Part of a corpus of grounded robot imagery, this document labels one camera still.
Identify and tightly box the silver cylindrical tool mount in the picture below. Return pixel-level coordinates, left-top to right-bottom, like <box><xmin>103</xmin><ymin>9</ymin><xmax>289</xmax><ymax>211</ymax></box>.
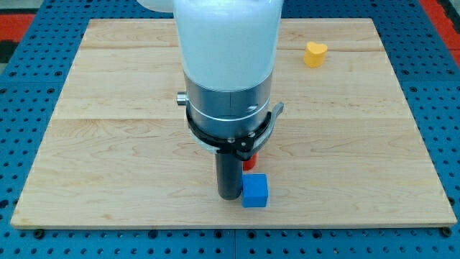
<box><xmin>178</xmin><ymin>76</ymin><xmax>284</xmax><ymax>161</ymax></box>

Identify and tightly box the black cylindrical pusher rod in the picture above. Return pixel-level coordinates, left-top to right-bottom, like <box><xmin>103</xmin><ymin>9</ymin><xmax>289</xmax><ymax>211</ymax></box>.
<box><xmin>215</xmin><ymin>153</ymin><xmax>243</xmax><ymax>200</ymax></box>

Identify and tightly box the yellow heart block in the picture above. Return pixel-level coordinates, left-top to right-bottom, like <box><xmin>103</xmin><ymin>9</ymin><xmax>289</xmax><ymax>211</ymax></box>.
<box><xmin>303</xmin><ymin>41</ymin><xmax>328</xmax><ymax>68</ymax></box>

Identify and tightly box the wooden board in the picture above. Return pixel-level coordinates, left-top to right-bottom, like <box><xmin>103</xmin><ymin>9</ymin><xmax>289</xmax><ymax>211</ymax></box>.
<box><xmin>11</xmin><ymin>19</ymin><xmax>457</xmax><ymax>230</ymax></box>

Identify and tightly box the blue cube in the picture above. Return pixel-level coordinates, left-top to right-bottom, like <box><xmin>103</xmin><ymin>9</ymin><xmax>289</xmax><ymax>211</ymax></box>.
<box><xmin>242</xmin><ymin>173</ymin><xmax>269</xmax><ymax>208</ymax></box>

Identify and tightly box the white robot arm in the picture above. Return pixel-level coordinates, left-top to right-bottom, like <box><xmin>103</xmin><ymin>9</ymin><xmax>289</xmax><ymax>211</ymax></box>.
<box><xmin>138</xmin><ymin>0</ymin><xmax>284</xmax><ymax>200</ymax></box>

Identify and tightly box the red block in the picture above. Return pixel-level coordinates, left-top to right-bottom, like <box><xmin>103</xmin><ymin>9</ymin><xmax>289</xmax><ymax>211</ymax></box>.
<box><xmin>243</xmin><ymin>153</ymin><xmax>258</xmax><ymax>171</ymax></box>

